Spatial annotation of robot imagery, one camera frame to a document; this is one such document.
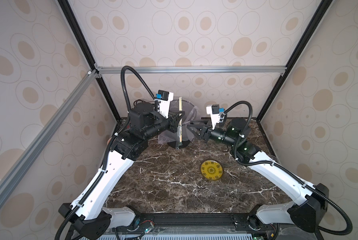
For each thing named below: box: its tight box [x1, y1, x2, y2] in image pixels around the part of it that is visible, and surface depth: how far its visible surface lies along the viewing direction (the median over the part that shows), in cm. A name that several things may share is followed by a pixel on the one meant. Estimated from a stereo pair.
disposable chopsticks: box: [179, 97, 183, 143], surface depth 61 cm
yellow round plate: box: [200, 159, 224, 181], surface depth 94 cm
